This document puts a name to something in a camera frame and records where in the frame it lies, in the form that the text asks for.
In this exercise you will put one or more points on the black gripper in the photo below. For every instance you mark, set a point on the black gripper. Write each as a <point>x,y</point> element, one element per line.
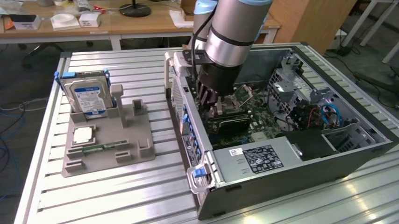
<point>219,79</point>

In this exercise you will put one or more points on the green graphics card black fan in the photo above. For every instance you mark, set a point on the green graphics card black fan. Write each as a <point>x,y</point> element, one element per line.
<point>234,123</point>

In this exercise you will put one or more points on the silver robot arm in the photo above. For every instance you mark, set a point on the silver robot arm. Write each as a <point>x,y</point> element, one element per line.
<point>230,35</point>

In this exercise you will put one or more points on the metal socket cover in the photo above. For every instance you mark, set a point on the metal socket cover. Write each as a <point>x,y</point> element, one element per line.
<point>245,94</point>

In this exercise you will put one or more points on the CPU socket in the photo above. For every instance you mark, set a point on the CPU socket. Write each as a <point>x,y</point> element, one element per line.
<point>229,106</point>

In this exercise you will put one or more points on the green motherboard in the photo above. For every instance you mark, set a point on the green motherboard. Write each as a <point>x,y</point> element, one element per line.
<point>262,116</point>

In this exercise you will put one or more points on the silver drive cage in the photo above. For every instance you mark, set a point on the silver drive cage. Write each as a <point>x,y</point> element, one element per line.
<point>287,91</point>

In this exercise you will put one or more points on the white foam box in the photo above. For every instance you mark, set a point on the white foam box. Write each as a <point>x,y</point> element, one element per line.
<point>181,19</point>

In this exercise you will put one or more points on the brown cardboard box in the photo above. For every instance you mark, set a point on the brown cardboard box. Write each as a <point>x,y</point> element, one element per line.
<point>187,5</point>

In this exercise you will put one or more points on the wooden desk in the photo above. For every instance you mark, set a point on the wooden desk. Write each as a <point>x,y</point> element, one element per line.
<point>141,23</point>

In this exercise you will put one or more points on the wooden cabinet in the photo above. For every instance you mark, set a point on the wooden cabinet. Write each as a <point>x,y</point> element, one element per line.
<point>311,25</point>

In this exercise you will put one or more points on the grey power supply unit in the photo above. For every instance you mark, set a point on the grey power supply unit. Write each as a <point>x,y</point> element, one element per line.
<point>230,168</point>

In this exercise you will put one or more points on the black round lamp base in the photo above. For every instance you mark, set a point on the black round lamp base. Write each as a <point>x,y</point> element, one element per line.
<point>135,10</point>

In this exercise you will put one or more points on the blue case latch tab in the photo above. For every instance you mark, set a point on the blue case latch tab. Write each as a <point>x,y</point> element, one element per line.
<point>199,173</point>

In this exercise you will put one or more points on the hard disk in blue caddy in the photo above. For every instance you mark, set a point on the hard disk in blue caddy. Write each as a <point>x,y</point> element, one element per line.
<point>87,98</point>

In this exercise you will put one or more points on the grey disk bay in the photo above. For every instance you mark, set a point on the grey disk bay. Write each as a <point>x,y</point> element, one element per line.
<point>353,130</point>

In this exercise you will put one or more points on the small white labelled box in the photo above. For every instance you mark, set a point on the small white labelled box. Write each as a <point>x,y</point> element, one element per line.
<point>90,20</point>

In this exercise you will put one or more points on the green RAM stick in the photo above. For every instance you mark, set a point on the green RAM stick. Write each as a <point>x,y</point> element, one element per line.
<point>97,148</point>

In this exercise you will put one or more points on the black open PC case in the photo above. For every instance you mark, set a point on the black open PC case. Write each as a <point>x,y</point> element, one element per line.
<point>281,186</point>

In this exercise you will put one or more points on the silver CPU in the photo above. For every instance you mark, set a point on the silver CPU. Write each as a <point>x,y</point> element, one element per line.
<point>82,136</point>

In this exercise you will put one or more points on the black floor stand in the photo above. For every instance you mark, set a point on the black floor stand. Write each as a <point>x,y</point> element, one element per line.
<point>378,80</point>

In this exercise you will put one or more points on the grey parts rack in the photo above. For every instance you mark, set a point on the grey parts rack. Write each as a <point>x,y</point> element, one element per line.
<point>103,161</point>

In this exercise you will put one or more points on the white round holder block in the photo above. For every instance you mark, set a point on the white round holder block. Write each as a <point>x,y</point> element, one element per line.
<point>65,22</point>

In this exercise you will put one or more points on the black office chair base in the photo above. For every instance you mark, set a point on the black office chair base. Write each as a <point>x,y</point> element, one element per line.
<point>41,50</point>

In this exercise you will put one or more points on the white box with black top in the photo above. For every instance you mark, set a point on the white box with black top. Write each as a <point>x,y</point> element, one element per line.
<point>27,23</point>

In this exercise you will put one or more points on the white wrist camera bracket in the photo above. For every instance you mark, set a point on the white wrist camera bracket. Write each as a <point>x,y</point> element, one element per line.
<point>183,64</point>

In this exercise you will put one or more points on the white table frame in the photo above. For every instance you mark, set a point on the white table frame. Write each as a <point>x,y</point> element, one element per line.
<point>376,21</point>

